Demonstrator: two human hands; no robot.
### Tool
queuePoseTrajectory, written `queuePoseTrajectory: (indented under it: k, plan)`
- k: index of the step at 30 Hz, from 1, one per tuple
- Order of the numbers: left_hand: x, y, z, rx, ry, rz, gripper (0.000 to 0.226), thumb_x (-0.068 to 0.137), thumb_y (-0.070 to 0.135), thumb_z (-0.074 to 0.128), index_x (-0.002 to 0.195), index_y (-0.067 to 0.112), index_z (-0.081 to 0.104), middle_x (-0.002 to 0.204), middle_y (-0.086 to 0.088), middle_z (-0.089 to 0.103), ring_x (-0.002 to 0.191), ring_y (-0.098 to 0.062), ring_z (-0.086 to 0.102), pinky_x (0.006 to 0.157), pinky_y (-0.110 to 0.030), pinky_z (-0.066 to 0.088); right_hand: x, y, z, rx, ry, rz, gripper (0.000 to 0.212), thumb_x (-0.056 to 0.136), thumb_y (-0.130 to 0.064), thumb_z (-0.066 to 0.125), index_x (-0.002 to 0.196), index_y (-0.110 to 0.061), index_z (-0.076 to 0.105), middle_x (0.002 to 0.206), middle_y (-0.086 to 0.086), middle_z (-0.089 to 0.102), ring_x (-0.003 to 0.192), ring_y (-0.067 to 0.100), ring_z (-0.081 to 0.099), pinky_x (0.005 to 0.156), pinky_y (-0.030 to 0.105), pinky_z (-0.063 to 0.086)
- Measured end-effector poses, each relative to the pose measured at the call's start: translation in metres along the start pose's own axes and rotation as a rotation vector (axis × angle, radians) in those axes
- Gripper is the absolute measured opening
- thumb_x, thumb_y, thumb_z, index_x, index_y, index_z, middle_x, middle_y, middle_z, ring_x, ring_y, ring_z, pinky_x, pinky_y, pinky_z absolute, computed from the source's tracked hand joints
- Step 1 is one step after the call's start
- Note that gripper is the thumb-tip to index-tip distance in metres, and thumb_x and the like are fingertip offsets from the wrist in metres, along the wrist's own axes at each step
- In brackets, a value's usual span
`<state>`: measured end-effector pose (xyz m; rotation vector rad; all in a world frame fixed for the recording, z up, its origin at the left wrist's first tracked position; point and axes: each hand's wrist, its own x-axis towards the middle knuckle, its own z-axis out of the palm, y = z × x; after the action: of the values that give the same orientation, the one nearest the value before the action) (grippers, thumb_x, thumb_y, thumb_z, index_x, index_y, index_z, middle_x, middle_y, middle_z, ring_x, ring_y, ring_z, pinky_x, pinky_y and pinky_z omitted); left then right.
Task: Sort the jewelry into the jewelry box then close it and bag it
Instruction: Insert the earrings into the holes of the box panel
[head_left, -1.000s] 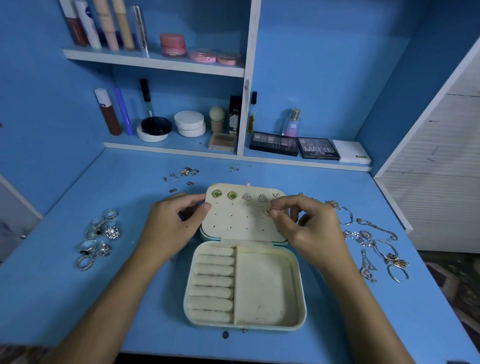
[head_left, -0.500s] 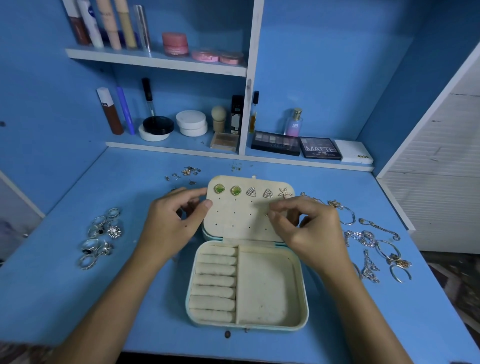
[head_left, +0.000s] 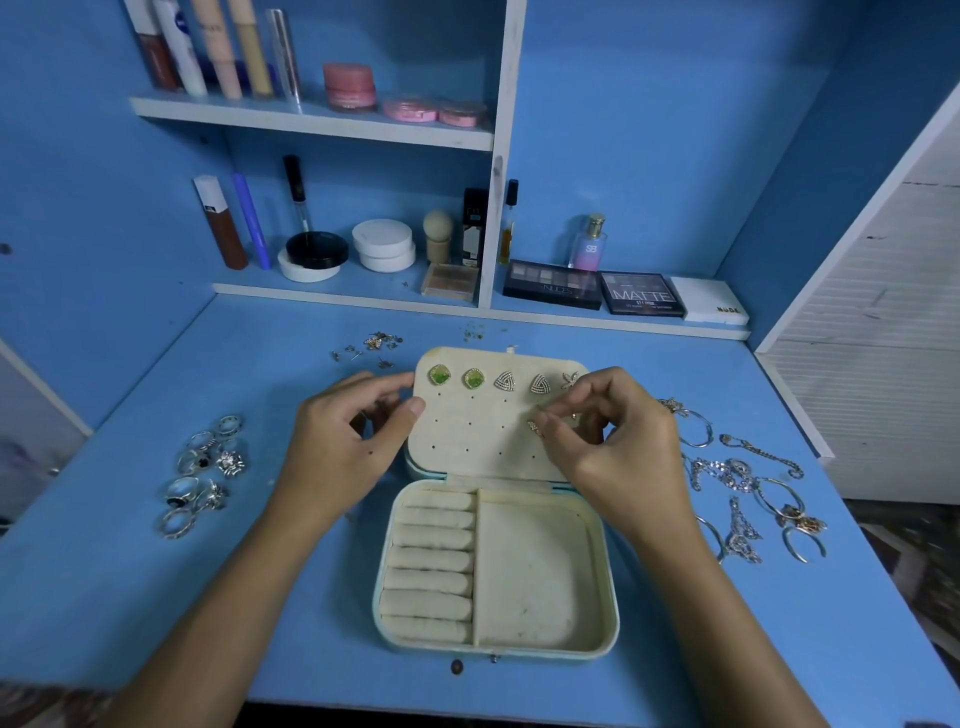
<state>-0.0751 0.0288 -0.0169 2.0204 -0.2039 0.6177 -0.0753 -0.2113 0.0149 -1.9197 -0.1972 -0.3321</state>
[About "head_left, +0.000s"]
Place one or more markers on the pink round jar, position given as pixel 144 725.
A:
pixel 350 87

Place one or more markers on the white round cream jar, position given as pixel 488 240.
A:
pixel 384 245

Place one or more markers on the black makeup brush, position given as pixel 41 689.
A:
pixel 297 189

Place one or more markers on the person's left forearm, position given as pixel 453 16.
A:
pixel 210 630

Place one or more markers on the black lettered eyeshadow palette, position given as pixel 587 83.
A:
pixel 644 294

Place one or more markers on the brown lipstick tube white cap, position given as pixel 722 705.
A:
pixel 225 228

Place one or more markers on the white framed marbled panel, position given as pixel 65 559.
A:
pixel 33 435

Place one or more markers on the short beige cosmetic tube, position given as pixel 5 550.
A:
pixel 252 48

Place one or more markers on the small pink perfume bottle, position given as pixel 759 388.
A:
pixel 588 249

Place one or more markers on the white flat box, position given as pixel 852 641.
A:
pixel 711 302

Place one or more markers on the beige makeup sponge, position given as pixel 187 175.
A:
pixel 437 230

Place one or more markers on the white bowl black inside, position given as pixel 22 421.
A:
pixel 315 251

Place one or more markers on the person's right forearm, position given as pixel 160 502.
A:
pixel 735 638

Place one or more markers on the dark eyeshadow palette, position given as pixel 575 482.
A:
pixel 552 284

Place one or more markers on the blue cosmetic tube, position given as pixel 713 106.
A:
pixel 252 222

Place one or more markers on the cream jewellery box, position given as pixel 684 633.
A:
pixel 533 585

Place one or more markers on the pile of silver rings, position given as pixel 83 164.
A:
pixel 231 462

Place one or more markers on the white tube blue label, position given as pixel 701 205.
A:
pixel 183 51

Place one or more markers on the tall beige cosmetic tube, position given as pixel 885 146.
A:
pixel 219 48

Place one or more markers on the thin dark cosmetic bottle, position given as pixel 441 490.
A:
pixel 509 225

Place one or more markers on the pink flat compact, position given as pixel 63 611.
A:
pixel 408 111
pixel 462 116

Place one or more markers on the white shelf unit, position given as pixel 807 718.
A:
pixel 510 90

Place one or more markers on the green stud earring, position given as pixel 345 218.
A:
pixel 473 378
pixel 441 377

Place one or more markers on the pile of small earrings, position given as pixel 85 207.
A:
pixel 383 342

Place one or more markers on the square brown powder compact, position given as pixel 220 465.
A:
pixel 449 282

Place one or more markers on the person's left hand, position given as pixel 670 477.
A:
pixel 333 458

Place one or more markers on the person's right hand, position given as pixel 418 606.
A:
pixel 630 458

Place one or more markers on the small silver stud earring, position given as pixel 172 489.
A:
pixel 569 378

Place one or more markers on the black cosmetic bottle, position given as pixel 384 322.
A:
pixel 474 230

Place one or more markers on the white slatted cabinet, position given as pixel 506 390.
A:
pixel 893 360

